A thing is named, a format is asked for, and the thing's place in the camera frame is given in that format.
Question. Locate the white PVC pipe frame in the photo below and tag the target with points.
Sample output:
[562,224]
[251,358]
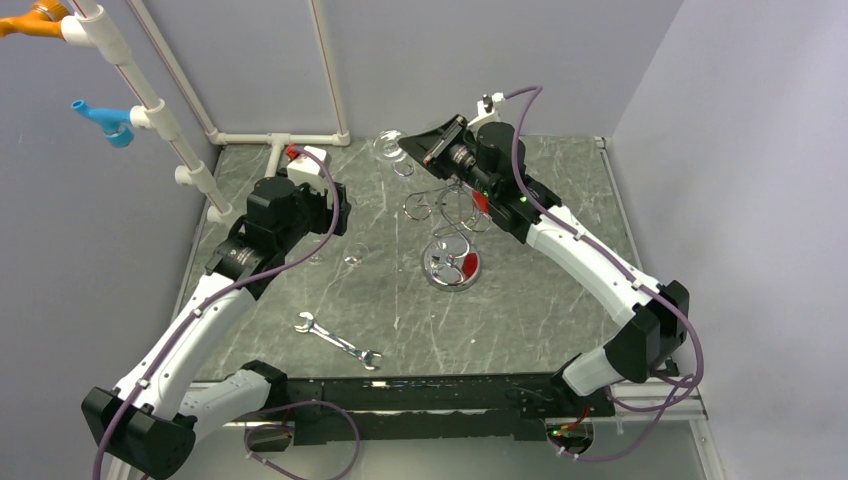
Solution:
[249,72]

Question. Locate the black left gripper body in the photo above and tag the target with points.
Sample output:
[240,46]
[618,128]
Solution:
[312,212]

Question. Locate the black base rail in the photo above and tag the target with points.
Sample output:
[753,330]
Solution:
[515,405]

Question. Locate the silver double open wrench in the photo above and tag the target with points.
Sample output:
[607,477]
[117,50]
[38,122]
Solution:
[309,325]

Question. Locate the clear wine glass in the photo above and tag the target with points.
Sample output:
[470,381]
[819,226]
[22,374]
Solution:
[318,257]
[386,149]
[355,254]

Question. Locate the blue pipe fitting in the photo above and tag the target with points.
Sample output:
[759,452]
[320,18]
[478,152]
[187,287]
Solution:
[115,124]

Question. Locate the red plastic wine glass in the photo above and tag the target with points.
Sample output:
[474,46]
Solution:
[480,203]

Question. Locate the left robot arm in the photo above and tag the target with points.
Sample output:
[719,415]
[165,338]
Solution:
[150,419]

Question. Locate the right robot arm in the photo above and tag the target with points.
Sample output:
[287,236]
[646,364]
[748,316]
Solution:
[491,161]

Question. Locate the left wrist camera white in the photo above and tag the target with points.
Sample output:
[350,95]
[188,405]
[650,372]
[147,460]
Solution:
[302,169]

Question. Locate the chrome wine glass rack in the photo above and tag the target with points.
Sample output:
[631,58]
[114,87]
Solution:
[450,262]

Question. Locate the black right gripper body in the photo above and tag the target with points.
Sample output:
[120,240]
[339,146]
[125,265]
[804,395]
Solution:
[458,159]

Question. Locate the orange pipe fitting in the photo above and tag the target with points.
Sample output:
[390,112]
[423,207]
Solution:
[41,20]

